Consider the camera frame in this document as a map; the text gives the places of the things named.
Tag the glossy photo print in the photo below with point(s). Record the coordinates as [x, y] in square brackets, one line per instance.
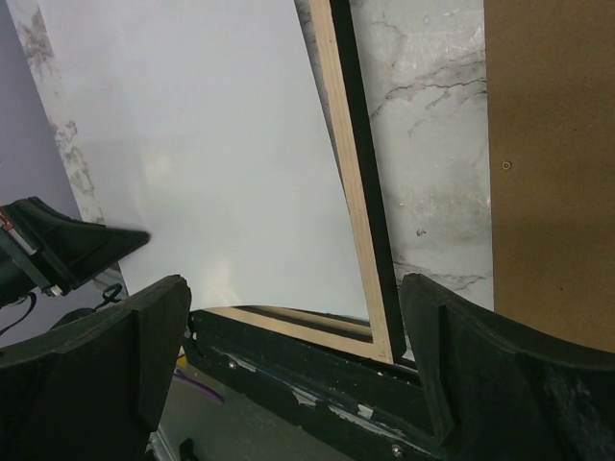
[200, 123]

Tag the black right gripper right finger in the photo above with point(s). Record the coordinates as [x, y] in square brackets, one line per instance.
[498, 390]

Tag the brown cardboard backing sheet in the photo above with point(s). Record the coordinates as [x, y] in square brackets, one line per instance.
[550, 91]

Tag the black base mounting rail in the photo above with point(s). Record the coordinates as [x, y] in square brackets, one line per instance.
[362, 408]

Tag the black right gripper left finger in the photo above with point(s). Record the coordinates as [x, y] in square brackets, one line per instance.
[95, 388]

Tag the rectangular picture frame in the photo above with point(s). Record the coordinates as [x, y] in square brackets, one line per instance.
[384, 338]

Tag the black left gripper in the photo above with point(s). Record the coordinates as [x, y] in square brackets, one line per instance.
[44, 249]

